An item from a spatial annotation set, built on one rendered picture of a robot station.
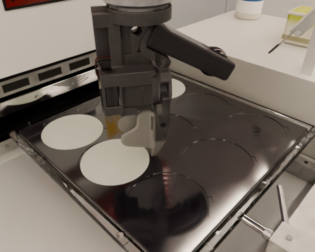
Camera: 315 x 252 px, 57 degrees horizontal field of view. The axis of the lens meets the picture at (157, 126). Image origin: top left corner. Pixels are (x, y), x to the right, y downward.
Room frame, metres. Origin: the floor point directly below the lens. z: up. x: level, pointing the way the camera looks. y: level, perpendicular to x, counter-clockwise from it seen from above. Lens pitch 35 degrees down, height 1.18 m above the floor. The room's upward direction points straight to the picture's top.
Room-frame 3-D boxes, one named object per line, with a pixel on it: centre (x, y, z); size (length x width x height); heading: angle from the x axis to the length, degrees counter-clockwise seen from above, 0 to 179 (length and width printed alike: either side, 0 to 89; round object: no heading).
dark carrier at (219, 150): (0.40, -0.01, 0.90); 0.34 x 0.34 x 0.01; 46
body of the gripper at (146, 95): (0.33, 0.03, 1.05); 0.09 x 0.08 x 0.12; 103
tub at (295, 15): (0.64, -0.33, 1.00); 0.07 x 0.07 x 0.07; 48
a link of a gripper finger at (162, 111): (0.31, 0.00, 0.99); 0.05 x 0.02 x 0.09; 13
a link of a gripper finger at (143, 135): (0.31, 0.02, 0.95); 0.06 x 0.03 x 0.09; 103
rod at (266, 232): (0.21, -0.12, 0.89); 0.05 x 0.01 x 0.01; 46
